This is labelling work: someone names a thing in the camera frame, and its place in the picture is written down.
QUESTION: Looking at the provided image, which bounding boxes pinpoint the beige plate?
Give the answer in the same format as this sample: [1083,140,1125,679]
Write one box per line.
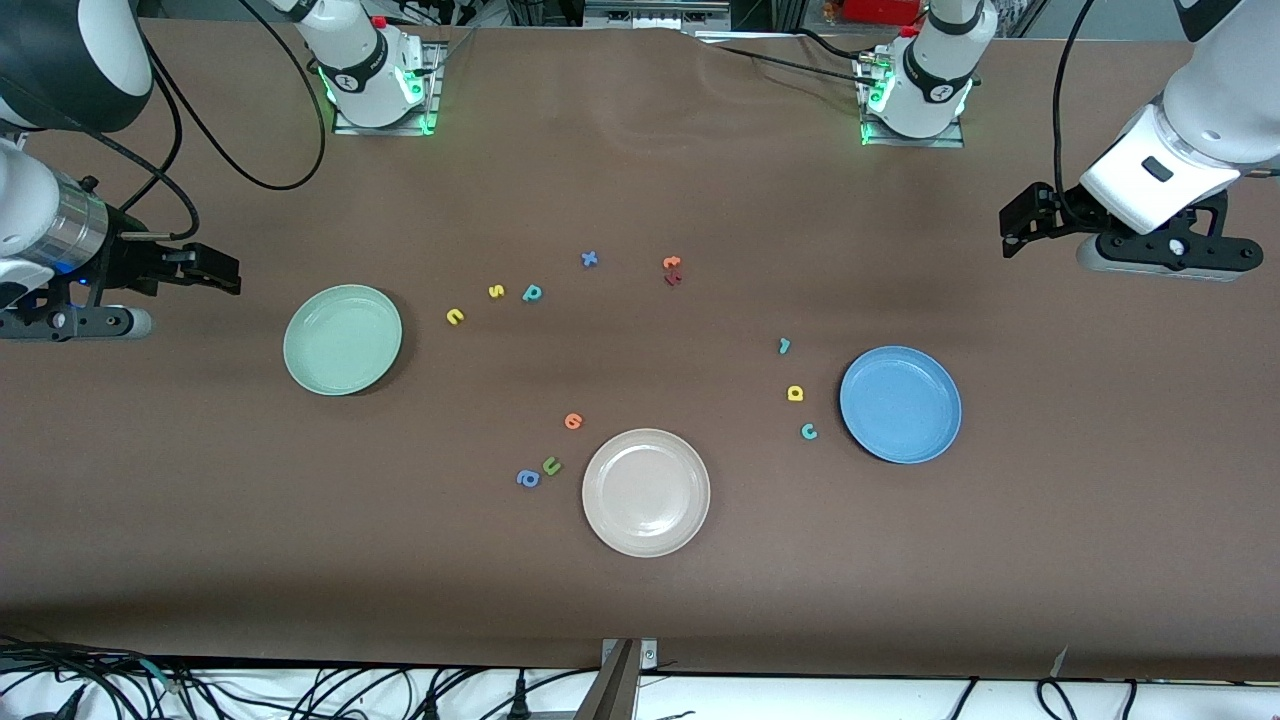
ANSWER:
[581,428,712,559]

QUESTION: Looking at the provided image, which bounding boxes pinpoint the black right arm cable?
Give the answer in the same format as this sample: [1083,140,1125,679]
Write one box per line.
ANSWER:
[0,0,331,243]

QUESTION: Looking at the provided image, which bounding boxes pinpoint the black cable on table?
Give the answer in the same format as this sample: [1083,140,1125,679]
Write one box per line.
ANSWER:
[690,28,881,86]

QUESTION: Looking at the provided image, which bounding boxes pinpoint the grey metal post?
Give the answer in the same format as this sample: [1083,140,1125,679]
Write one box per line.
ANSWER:
[575,640,641,720]

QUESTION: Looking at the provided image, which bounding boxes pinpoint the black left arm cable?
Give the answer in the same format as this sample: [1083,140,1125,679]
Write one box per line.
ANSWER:
[1050,0,1101,231]

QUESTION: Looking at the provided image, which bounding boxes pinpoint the metal table edge bracket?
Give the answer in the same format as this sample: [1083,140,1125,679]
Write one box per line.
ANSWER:
[600,638,660,673]

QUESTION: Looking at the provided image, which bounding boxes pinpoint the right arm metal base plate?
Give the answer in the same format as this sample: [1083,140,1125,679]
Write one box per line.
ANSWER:
[332,40,447,137]

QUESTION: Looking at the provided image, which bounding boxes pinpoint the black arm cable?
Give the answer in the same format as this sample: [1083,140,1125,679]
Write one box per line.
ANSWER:
[1050,0,1101,231]
[0,0,331,243]

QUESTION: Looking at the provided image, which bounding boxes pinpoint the black looped cable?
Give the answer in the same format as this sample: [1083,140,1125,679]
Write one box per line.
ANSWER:
[1037,678,1137,720]

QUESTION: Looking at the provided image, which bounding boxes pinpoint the green plate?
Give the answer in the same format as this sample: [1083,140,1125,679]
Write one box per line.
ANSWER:
[283,284,404,397]

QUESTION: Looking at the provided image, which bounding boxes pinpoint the red box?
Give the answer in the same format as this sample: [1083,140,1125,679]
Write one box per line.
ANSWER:
[843,0,923,26]

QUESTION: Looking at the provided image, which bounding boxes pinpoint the blue plate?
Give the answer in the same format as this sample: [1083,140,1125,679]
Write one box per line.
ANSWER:
[839,345,963,465]

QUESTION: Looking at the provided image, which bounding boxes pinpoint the brown table cover sheet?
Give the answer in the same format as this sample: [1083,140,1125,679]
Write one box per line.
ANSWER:
[0,18,1280,683]

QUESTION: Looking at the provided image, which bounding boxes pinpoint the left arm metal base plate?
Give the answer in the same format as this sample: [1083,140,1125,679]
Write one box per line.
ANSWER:
[858,55,967,149]

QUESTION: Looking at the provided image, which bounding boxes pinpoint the silver metal frame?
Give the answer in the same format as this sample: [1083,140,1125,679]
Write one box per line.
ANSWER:
[585,0,733,33]

